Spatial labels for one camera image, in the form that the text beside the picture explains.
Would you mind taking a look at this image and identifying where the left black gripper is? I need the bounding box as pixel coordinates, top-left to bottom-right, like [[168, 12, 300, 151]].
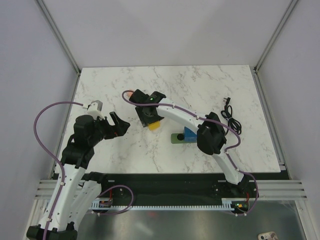
[[88, 111, 130, 146]]

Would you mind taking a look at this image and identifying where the yellow cube socket adapter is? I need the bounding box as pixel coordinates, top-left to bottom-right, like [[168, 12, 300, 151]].
[[148, 121, 161, 131]]

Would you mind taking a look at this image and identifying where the pink plug adapter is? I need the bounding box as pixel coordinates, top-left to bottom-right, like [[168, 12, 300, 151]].
[[126, 90, 134, 98]]

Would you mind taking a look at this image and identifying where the green power strip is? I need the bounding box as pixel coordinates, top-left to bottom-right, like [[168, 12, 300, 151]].
[[170, 133, 197, 144]]

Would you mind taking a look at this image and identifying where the blue cube socket adapter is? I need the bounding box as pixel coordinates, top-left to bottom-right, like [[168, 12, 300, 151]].
[[183, 127, 197, 143]]

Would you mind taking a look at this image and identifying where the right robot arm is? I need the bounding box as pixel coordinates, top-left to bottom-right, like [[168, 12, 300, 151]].
[[127, 89, 250, 197]]

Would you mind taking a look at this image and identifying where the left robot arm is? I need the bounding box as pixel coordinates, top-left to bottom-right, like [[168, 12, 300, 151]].
[[26, 112, 130, 240]]

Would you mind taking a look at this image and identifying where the smartphone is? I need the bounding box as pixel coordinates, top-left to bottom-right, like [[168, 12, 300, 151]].
[[257, 231, 279, 240]]

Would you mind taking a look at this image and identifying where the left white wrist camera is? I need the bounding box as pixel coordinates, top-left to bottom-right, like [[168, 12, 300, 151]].
[[87, 100, 104, 120]]

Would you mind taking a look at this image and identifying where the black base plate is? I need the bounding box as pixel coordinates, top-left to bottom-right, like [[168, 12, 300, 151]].
[[82, 172, 258, 206]]

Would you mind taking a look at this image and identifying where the black power cord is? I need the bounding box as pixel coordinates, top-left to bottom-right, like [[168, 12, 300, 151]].
[[221, 97, 243, 136]]

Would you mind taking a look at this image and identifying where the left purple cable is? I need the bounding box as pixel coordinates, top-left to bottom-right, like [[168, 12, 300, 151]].
[[33, 101, 135, 240]]

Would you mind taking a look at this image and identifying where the purple cable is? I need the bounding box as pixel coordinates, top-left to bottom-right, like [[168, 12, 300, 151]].
[[33, 101, 135, 240], [121, 90, 259, 216]]

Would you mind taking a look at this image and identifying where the left aluminium frame post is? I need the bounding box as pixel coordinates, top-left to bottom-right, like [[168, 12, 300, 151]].
[[34, 0, 82, 76]]

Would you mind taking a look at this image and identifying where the aluminium frame post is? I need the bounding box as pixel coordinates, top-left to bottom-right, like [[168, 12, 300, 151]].
[[252, 0, 301, 73], [34, 0, 82, 76]]

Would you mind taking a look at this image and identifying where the right aluminium frame post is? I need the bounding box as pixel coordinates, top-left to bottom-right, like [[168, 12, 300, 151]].
[[252, 0, 301, 73]]

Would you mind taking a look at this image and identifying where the white slotted cable duct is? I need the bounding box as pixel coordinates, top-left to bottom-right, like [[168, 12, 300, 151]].
[[89, 198, 250, 212]]

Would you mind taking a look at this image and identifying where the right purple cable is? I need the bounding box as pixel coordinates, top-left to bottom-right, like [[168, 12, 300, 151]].
[[121, 90, 259, 216]]

